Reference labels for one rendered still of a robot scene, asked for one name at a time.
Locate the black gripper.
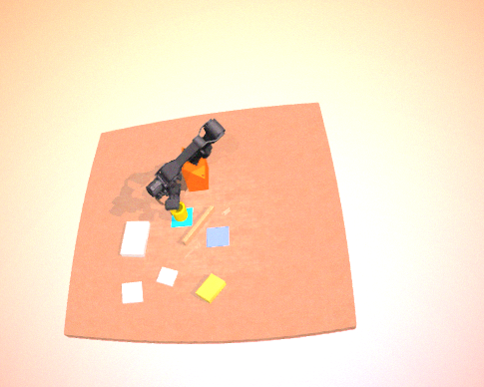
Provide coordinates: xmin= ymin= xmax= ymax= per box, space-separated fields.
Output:
xmin=164 ymin=173 xmax=182 ymax=211

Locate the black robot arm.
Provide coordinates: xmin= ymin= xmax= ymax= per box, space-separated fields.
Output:
xmin=146 ymin=118 xmax=226 ymax=199

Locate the yellow rectangular block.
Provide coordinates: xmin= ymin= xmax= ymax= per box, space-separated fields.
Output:
xmin=196 ymin=274 xmax=227 ymax=304

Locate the yellow cup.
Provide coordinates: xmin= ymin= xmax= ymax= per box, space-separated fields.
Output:
xmin=171 ymin=201 xmax=188 ymax=221

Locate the tan rectangular bar with dark middle band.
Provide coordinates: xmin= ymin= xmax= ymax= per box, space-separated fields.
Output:
xmin=182 ymin=205 xmax=215 ymax=245

